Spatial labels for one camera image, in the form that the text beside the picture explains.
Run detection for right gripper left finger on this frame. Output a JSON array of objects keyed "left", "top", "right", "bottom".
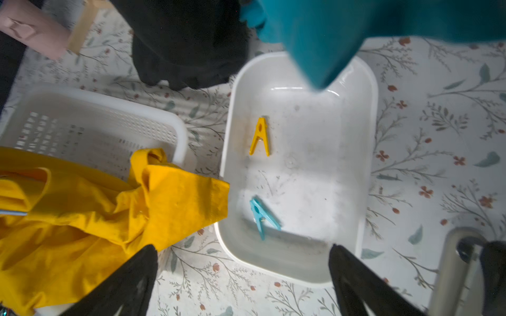
[{"left": 62, "top": 245, "right": 158, "bottom": 315}]

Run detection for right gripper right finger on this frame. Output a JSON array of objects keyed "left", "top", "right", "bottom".
[{"left": 328, "top": 244, "right": 424, "bottom": 315}]

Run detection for yellow t-shirt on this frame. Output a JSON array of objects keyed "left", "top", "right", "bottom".
[{"left": 1, "top": 147, "right": 229, "bottom": 315}]

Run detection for teal clothespin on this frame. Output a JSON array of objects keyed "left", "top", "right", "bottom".
[{"left": 250, "top": 196, "right": 281, "bottom": 240}]

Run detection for blue wire hanger yellow shirt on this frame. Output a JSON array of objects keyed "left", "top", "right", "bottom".
[{"left": 0, "top": 209, "right": 27, "bottom": 217}]

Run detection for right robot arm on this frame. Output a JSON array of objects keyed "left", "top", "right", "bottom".
[{"left": 63, "top": 228, "right": 505, "bottom": 315}]

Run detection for white plastic tray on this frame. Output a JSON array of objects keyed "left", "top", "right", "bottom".
[{"left": 216, "top": 52, "right": 378, "bottom": 288}]

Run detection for white perforated laundry basket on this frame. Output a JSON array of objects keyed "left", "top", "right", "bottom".
[{"left": 1, "top": 85, "right": 189, "bottom": 181}]

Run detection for teal t-shirt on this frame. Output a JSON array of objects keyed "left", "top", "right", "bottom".
[{"left": 239, "top": 0, "right": 505, "bottom": 90}]

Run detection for black t-shirt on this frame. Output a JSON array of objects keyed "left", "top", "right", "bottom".
[{"left": 112, "top": 0, "right": 248, "bottom": 91}]

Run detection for wooden clothes rack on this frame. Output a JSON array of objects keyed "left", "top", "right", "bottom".
[{"left": 67, "top": 0, "right": 114, "bottom": 55}]

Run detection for pink pen cup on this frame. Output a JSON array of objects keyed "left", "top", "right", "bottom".
[{"left": 1, "top": 0, "right": 71, "bottom": 60}]

